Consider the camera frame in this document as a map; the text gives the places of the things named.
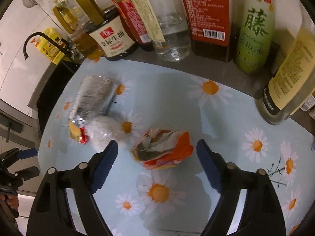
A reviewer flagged red yellow candy wrapper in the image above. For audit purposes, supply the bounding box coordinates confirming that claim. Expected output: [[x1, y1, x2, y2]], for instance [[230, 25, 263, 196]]
[[68, 121, 89, 144]]

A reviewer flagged clear plastic bag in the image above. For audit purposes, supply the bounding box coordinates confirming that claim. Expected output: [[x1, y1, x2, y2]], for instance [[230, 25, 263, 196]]
[[86, 116, 128, 152]]

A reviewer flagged silver foil bag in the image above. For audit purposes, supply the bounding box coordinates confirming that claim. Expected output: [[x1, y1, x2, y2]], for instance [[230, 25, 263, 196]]
[[68, 75, 114, 126]]

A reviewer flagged orange paper wrapper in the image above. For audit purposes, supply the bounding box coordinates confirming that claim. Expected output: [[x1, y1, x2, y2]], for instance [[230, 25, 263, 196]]
[[130, 128, 194, 170]]

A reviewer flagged black kitchen sink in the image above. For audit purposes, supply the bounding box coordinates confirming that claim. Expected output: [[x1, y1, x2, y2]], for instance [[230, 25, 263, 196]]
[[28, 60, 81, 136]]

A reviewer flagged person left hand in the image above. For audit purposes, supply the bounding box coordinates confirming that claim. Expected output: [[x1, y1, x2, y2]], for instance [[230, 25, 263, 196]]
[[0, 194, 19, 218]]

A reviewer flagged yellow detergent bottle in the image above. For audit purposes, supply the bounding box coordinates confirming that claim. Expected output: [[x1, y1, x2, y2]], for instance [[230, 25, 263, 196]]
[[31, 28, 67, 65]]

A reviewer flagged black faucet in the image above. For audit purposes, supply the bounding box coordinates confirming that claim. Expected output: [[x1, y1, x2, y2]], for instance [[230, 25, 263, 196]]
[[22, 32, 71, 60]]

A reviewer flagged blue daisy tablecloth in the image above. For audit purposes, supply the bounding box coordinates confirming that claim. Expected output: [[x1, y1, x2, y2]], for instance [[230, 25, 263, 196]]
[[38, 59, 314, 235]]

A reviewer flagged large cooking oil bottle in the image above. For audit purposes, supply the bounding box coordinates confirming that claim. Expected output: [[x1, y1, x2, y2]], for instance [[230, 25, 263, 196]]
[[52, 0, 105, 62]]

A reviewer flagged yellow label oil bottle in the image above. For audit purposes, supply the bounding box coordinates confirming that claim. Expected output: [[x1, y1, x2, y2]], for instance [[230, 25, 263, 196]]
[[257, 27, 314, 125]]

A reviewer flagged dark soy sauce jug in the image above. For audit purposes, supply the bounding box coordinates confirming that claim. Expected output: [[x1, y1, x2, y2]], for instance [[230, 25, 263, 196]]
[[75, 0, 138, 61]]

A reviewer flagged metal strainer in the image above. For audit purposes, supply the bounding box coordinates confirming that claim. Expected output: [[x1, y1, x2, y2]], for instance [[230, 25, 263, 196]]
[[22, 0, 37, 9]]

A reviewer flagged green label pepper oil bottle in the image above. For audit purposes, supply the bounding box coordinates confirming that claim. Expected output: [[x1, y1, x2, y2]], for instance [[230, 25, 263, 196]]
[[234, 0, 275, 75]]

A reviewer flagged red label sauce bottle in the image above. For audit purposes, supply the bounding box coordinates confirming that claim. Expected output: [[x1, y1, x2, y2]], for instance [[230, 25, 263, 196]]
[[112, 0, 154, 52]]

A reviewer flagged red label dark bottle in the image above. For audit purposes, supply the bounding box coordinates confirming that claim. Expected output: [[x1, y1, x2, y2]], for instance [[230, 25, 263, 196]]
[[183, 0, 236, 62]]

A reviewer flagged clear vinegar bottle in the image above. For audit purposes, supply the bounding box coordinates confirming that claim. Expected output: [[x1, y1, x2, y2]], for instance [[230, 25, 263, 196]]
[[124, 0, 192, 62]]

